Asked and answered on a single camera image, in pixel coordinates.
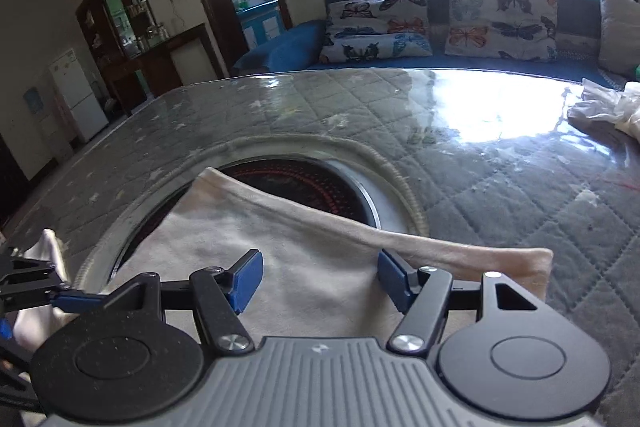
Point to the blue sofa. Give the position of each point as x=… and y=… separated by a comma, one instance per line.
x=280, y=52

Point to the blue wall sticker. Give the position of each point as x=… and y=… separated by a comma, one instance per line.
x=33, y=102

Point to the slumped butterfly print cushion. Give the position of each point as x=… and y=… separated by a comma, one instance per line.
x=375, y=27

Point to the dark wooden display cabinet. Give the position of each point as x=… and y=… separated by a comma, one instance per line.
x=150, y=62

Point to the grey quilted star table cover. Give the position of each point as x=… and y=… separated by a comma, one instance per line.
x=500, y=207

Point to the blue cabinet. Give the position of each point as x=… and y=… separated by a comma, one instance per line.
x=260, y=24

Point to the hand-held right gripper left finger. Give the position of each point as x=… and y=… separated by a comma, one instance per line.
x=247, y=279

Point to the grey cushion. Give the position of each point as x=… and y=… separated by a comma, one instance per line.
x=620, y=32

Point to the cream garment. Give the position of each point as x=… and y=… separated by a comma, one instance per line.
x=310, y=267

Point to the white refrigerator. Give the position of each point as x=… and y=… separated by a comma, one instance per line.
x=75, y=97

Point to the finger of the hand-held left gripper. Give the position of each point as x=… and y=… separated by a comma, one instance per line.
x=75, y=302
x=12, y=372

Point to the round black induction cooker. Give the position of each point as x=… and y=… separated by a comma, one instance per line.
x=300, y=187

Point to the upright butterfly print cushion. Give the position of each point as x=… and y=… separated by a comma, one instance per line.
x=500, y=17

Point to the clear white plastic bag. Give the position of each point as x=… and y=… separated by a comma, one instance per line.
x=600, y=107

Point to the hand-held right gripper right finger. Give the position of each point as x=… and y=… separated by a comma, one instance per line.
x=392, y=277

